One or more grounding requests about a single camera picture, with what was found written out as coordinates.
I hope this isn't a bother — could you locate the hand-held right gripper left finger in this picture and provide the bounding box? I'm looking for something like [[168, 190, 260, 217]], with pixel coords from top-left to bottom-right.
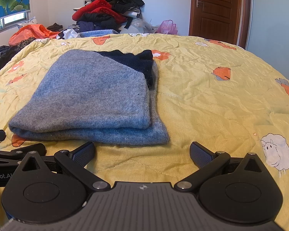
[[19, 141, 111, 193]]

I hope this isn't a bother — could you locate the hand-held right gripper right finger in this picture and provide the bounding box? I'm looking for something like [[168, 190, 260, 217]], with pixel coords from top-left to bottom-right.
[[174, 141, 264, 193]]

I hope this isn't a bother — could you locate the grey sweater with navy sleeves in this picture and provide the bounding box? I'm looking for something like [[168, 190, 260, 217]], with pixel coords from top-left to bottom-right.
[[8, 49, 170, 146]]

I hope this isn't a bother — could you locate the pile of clothes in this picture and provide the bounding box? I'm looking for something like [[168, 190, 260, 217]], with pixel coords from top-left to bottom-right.
[[58, 0, 145, 39]]

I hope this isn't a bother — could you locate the yellow printed blanket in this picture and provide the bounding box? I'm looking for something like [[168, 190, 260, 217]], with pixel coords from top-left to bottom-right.
[[0, 32, 289, 224]]

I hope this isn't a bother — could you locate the leopard print cloth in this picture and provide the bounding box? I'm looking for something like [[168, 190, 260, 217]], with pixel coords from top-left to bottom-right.
[[16, 37, 38, 51]]

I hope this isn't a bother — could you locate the orange plastic bag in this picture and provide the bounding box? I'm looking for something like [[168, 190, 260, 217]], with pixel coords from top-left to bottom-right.
[[8, 24, 63, 47]]

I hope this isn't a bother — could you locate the window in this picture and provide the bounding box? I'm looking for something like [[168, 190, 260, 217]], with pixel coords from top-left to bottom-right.
[[0, 11, 31, 37]]

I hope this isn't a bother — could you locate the patterned white cushion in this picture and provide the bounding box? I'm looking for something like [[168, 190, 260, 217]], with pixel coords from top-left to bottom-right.
[[17, 17, 37, 29]]

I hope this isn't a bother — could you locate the light blue knit cloth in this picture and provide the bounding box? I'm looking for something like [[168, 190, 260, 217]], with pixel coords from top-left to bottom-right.
[[78, 29, 120, 38]]

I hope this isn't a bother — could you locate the dark brown cloth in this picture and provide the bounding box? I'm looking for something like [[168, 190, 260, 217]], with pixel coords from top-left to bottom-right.
[[47, 23, 63, 32]]

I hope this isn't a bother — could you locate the pink plastic bag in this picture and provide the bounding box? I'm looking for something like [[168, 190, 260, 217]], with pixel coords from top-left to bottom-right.
[[155, 20, 178, 35]]

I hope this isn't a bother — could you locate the clear plastic bag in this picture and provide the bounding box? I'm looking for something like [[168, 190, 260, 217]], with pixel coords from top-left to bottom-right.
[[126, 18, 154, 34]]

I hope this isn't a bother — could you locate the brown wooden door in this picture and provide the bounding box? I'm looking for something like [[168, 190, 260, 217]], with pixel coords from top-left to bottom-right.
[[188, 0, 252, 49]]

